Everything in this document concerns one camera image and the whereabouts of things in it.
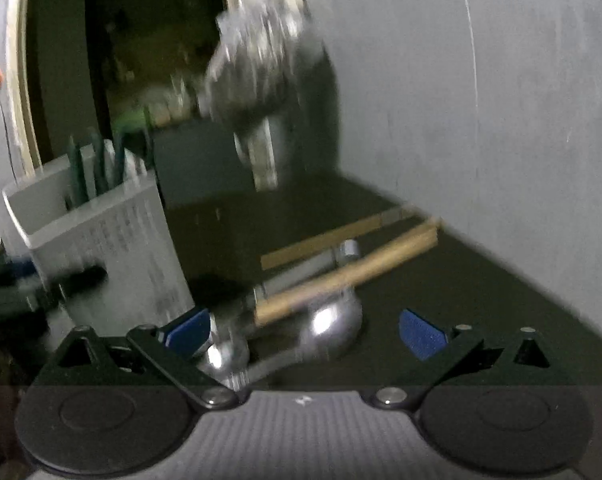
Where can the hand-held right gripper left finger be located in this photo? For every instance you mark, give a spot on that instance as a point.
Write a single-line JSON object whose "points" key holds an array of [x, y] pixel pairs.
{"points": [[191, 332]]}

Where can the grey cabinet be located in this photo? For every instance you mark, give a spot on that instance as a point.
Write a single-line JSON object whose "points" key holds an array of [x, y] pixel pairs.
{"points": [[196, 165]]}

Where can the white drain pipe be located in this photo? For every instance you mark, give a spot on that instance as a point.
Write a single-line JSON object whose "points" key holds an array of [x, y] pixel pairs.
{"points": [[261, 160]]}

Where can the green box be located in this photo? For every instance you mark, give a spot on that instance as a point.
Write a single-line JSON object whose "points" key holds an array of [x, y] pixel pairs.
{"points": [[131, 120]]}

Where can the black slotted utensil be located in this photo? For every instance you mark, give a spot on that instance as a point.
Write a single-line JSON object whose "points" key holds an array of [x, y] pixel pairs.
{"points": [[120, 155]]}

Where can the hanging clear plastic bag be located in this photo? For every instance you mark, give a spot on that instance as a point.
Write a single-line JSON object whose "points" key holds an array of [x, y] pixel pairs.
{"points": [[251, 75]]}

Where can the white perforated plastic basket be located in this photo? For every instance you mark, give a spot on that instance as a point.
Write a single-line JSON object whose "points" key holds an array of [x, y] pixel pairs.
{"points": [[106, 240]]}

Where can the steel spoon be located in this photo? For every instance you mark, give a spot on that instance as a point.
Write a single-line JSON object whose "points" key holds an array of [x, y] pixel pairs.
{"points": [[331, 327], [226, 357]]}

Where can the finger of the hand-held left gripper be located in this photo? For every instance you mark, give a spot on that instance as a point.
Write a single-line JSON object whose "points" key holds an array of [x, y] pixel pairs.
{"points": [[78, 278]]}

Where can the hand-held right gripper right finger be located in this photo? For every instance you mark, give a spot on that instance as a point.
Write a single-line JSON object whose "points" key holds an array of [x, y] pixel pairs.
{"points": [[421, 335]]}

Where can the pale door frame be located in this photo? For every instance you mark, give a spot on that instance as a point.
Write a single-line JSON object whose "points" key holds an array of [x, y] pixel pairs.
{"points": [[21, 60]]}

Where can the wooden shelf unit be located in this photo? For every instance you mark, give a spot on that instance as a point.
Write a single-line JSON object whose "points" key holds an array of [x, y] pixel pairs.
{"points": [[131, 35]]}

